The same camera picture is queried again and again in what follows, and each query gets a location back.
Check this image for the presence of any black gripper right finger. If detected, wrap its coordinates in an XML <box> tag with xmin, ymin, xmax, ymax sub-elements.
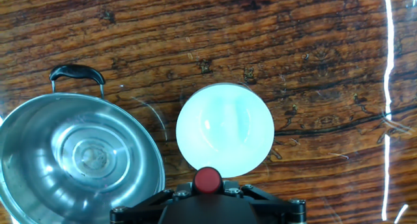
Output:
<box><xmin>223</xmin><ymin>180</ymin><xmax>308</xmax><ymax>224</ymax></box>

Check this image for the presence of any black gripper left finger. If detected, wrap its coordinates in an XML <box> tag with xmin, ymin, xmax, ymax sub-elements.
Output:
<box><xmin>109</xmin><ymin>181</ymin><xmax>195</xmax><ymax>224</ymax></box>

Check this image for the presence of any black ladle with red end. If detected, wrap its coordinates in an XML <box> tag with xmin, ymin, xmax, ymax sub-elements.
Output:
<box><xmin>192</xmin><ymin>166</ymin><xmax>225</xmax><ymax>195</ymax></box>

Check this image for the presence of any white ceramic bowl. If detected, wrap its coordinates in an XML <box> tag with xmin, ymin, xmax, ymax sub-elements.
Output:
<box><xmin>175</xmin><ymin>82</ymin><xmax>276</xmax><ymax>178</ymax></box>

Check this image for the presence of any wood grain table mat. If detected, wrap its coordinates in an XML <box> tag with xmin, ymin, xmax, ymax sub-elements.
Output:
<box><xmin>0</xmin><ymin>0</ymin><xmax>417</xmax><ymax>224</ymax></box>

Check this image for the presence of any steel pot with black handles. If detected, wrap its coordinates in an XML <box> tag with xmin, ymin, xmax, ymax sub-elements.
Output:
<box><xmin>0</xmin><ymin>64</ymin><xmax>166</xmax><ymax>224</ymax></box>

